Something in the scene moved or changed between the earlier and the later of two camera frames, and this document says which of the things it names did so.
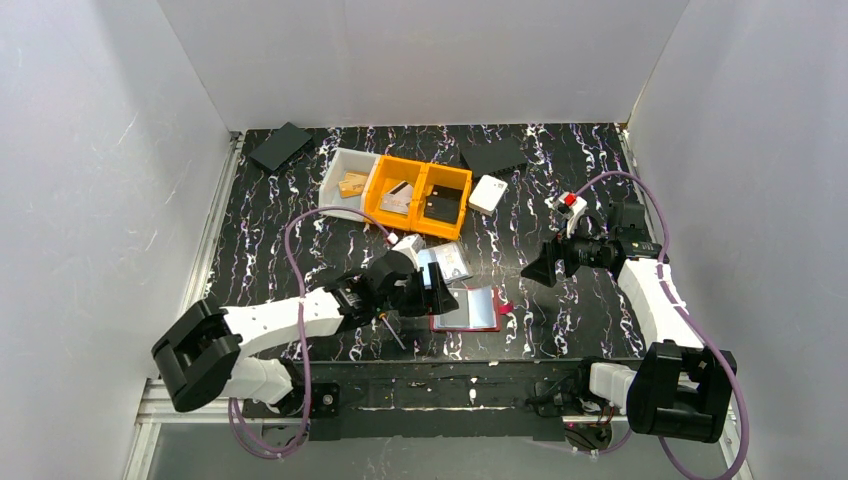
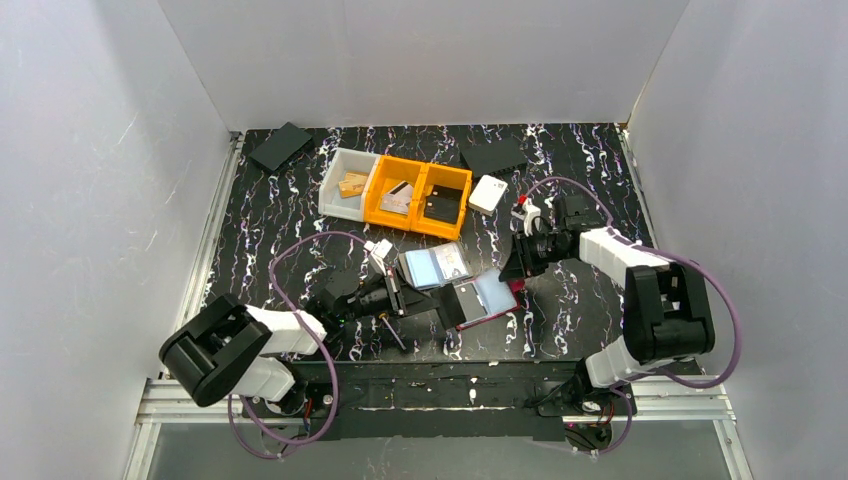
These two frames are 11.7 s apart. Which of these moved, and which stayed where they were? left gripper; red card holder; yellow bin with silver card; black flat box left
Moved: left gripper; red card holder
Stayed: black flat box left; yellow bin with silver card
